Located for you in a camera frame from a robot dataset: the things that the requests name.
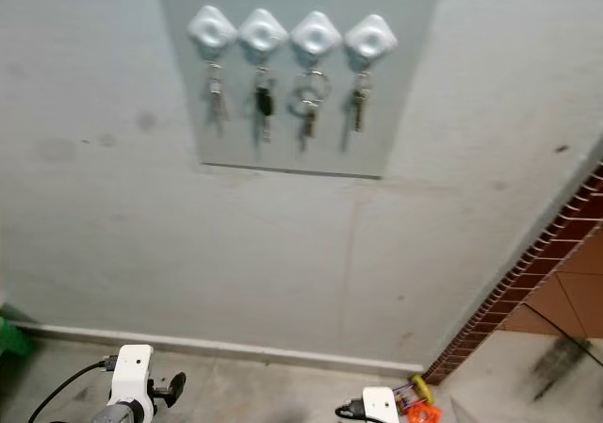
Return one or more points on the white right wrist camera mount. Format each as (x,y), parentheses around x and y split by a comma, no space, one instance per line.
(380,406)

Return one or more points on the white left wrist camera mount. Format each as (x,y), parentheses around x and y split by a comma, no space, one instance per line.
(135,371)

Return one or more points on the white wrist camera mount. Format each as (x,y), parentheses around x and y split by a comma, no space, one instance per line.
(380,406)
(135,371)

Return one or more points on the green plastic object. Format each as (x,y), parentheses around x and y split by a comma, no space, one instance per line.
(17,338)

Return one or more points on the white rounded key hook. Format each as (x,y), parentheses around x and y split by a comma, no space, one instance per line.
(262,32)
(316,35)
(370,39)
(212,29)

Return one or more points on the dark silver key bunch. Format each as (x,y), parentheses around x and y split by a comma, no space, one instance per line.
(358,108)

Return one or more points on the plain silver key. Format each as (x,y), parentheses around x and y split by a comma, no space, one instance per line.
(215,89)

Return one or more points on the black headed key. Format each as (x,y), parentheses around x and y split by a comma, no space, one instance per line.
(264,101)

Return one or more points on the white baseboard strip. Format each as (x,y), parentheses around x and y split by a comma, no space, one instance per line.
(226,348)

